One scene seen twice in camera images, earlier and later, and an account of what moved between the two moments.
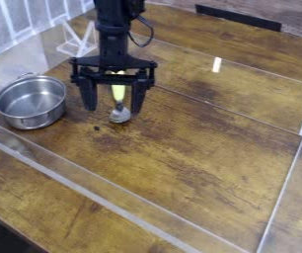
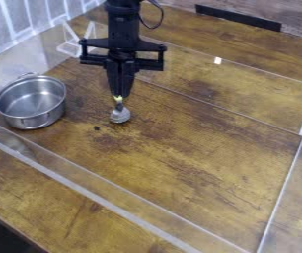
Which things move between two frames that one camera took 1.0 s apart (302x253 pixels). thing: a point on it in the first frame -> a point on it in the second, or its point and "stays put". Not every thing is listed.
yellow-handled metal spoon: [120, 114] stays put
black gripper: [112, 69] -> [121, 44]
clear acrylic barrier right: [292, 232] stays put
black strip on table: [240, 18] stays put
